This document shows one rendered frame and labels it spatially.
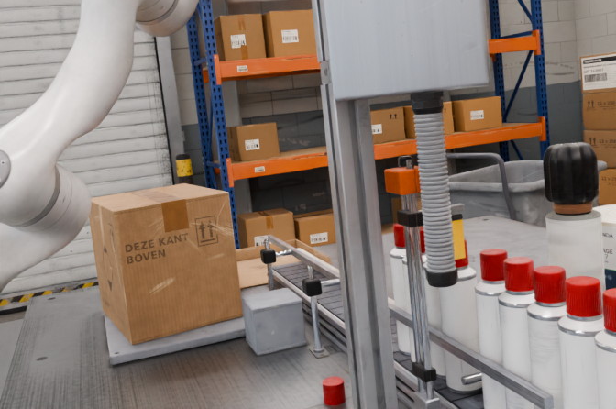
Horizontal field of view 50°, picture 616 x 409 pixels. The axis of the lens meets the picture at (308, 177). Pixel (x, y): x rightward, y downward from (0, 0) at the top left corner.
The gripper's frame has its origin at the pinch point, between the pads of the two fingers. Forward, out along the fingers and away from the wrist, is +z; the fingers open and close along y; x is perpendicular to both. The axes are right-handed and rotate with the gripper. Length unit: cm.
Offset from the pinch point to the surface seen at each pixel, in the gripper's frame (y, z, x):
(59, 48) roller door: -164, -384, 164
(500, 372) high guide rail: -1.8, 29.9, 25.6
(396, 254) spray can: -7.2, 1.3, 33.1
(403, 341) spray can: -7.4, 8.4, 45.1
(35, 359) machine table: -77, -18, 69
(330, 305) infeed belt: -16, -16, 62
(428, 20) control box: -6.8, 10.3, -9.0
